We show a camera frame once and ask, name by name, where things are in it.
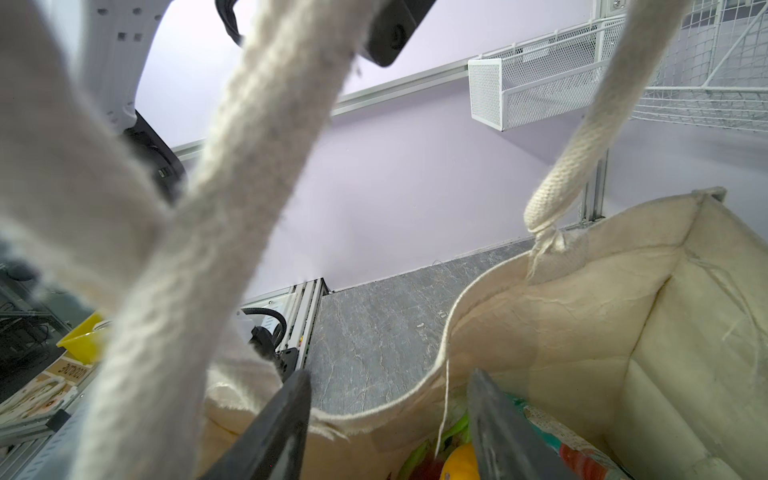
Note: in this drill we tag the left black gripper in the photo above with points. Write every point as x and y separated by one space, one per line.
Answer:
376 30

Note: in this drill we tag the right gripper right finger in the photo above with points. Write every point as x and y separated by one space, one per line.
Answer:
505 444

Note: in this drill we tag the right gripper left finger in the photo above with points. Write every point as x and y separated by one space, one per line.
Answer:
239 443

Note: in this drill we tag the yellow brown mango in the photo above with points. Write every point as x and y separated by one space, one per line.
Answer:
462 464

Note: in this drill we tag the teal snack bag top shelf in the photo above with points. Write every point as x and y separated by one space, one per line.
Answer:
579 455

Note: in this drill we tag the pink dragon fruit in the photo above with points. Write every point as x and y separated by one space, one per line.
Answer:
427 460

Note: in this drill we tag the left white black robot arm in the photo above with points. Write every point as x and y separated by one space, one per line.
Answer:
114 44

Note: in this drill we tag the small white mesh basket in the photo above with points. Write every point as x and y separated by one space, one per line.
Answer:
542 78

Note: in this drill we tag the long white wire basket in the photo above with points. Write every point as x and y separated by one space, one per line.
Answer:
714 73

